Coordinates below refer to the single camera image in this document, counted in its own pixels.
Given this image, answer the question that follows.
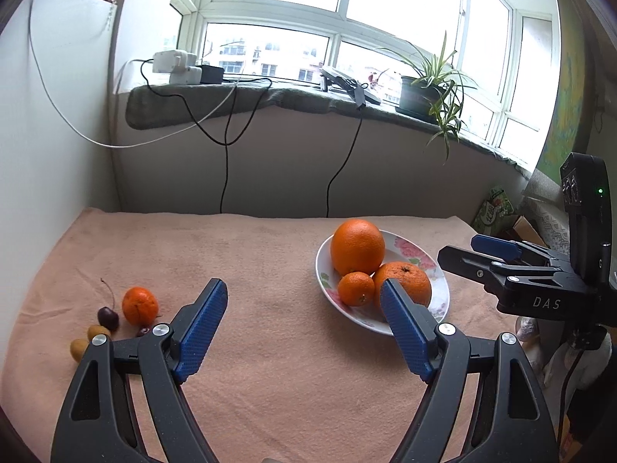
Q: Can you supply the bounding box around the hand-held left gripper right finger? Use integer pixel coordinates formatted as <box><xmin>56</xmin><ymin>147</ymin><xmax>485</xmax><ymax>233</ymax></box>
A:
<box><xmin>379</xmin><ymin>279</ymin><xmax>560</xmax><ymax>463</ymax></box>

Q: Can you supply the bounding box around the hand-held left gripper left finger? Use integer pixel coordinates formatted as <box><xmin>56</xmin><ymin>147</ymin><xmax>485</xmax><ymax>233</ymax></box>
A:
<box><xmin>51</xmin><ymin>278</ymin><xmax>229</xmax><ymax>463</ymax></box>

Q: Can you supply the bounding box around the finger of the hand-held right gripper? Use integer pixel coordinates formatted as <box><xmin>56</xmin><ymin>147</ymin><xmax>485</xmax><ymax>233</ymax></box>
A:
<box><xmin>471</xmin><ymin>234</ymin><xmax>572</xmax><ymax>271</ymax></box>
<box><xmin>437</xmin><ymin>245</ymin><xmax>555</xmax><ymax>300</ymax></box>

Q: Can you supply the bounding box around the white floral plate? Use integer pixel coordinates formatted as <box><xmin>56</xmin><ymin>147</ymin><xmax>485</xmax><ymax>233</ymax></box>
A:
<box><xmin>315</xmin><ymin>230</ymin><xmax>451</xmax><ymax>336</ymax></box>

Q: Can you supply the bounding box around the large orange with star stem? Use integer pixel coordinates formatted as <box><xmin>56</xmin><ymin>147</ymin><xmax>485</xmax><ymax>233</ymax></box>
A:
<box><xmin>373</xmin><ymin>261</ymin><xmax>433</xmax><ymax>308</ymax></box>

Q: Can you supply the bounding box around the medium tangerine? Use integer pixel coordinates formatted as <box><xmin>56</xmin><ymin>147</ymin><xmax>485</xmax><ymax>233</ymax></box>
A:
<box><xmin>121</xmin><ymin>287</ymin><xmax>160</xmax><ymax>327</ymax></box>

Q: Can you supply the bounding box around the small mandarin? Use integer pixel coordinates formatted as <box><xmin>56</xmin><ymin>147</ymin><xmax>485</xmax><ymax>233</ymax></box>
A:
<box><xmin>337</xmin><ymin>271</ymin><xmax>376</xmax><ymax>308</ymax></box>

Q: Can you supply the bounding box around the dark red cherry with stem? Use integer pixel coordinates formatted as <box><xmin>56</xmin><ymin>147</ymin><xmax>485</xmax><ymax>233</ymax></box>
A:
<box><xmin>97</xmin><ymin>277</ymin><xmax>120</xmax><ymax>333</ymax></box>

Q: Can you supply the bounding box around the large round orange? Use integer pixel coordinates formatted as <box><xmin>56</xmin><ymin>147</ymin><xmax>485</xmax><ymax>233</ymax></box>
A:
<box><xmin>330</xmin><ymin>219</ymin><xmax>386</xmax><ymax>277</ymax></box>

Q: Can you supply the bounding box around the person's right hand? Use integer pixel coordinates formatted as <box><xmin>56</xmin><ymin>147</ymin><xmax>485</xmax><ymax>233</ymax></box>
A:
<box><xmin>515</xmin><ymin>317</ymin><xmax>614</xmax><ymax>389</ymax></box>

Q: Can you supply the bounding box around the cardboard box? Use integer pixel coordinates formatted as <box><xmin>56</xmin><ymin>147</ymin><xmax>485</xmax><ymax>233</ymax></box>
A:
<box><xmin>511</xmin><ymin>215</ymin><xmax>548</xmax><ymax>247</ymax></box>

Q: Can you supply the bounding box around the green printed package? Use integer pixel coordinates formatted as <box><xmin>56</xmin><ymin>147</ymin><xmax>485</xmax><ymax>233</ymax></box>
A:
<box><xmin>471</xmin><ymin>187</ymin><xmax>519</xmax><ymax>237</ymax></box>

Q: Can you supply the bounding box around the white lace cloth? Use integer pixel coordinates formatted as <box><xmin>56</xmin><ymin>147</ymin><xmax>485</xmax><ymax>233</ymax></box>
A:
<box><xmin>523</xmin><ymin>169</ymin><xmax>574</xmax><ymax>247</ymax></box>

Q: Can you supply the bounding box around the pink blanket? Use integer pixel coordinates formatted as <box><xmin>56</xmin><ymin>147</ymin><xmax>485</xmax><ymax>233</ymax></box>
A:
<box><xmin>0</xmin><ymin>206</ymin><xmax>545</xmax><ymax>463</ymax></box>

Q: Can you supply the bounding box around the potted spider plant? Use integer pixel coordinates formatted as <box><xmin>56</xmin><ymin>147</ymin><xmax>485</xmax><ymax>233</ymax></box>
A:
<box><xmin>373</xmin><ymin>31</ymin><xmax>478</xmax><ymax>162</ymax></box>

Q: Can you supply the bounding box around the grey windowsill cloth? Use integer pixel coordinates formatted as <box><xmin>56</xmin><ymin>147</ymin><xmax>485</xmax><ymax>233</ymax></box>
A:
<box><xmin>125</xmin><ymin>81</ymin><xmax>536</xmax><ymax>177</ymax></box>

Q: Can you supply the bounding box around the white panel board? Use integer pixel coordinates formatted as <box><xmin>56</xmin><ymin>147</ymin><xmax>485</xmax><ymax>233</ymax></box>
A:
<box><xmin>0</xmin><ymin>0</ymin><xmax>121</xmax><ymax>271</ymax></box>

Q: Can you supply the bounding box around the large white power adapter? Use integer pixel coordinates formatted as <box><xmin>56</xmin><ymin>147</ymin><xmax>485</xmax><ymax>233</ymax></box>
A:
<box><xmin>153</xmin><ymin>49</ymin><xmax>198</xmax><ymax>74</ymax></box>

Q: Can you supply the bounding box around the wall map poster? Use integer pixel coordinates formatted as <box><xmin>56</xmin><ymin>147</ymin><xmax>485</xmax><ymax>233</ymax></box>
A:
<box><xmin>535</xmin><ymin>0</ymin><xmax>608</xmax><ymax>184</ymax></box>

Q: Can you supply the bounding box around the black ring light cable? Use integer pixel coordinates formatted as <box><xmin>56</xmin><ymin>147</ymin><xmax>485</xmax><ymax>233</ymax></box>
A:
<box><xmin>327</xmin><ymin>103</ymin><xmax>364</xmax><ymax>218</ymax></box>

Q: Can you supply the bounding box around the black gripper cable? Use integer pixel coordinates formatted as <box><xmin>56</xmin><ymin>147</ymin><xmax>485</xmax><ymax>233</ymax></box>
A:
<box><xmin>556</xmin><ymin>342</ymin><xmax>586</xmax><ymax>449</ymax></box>

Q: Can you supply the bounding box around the black adapter cable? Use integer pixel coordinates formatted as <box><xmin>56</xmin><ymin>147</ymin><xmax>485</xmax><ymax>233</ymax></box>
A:
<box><xmin>140</xmin><ymin>58</ymin><xmax>273</xmax><ymax>214</ymax></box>

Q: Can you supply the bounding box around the ring light device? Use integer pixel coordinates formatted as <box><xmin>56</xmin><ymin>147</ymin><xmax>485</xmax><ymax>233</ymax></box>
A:
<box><xmin>319</xmin><ymin>66</ymin><xmax>383</xmax><ymax>107</ymax></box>

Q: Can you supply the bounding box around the white cable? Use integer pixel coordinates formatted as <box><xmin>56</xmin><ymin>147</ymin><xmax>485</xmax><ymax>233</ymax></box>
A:
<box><xmin>28</xmin><ymin>0</ymin><xmax>239</xmax><ymax>149</ymax></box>

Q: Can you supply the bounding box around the white window frame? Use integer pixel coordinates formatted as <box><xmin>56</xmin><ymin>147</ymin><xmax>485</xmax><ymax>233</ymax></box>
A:
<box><xmin>170</xmin><ymin>0</ymin><xmax>555</xmax><ymax>167</ymax></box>

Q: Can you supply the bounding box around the white bead blind cord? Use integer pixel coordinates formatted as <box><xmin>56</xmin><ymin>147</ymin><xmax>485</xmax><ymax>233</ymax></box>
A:
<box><xmin>103</xmin><ymin>0</ymin><xmax>132</xmax><ymax>42</ymax></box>

